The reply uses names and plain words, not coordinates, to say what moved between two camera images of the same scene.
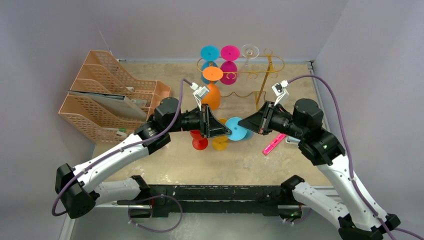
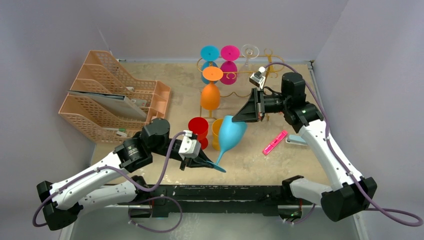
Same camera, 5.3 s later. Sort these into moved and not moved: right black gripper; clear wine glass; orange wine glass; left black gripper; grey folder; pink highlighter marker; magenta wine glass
Moved: right black gripper; left black gripper
Not moved: magenta wine glass; orange wine glass; clear wine glass; pink highlighter marker; grey folder
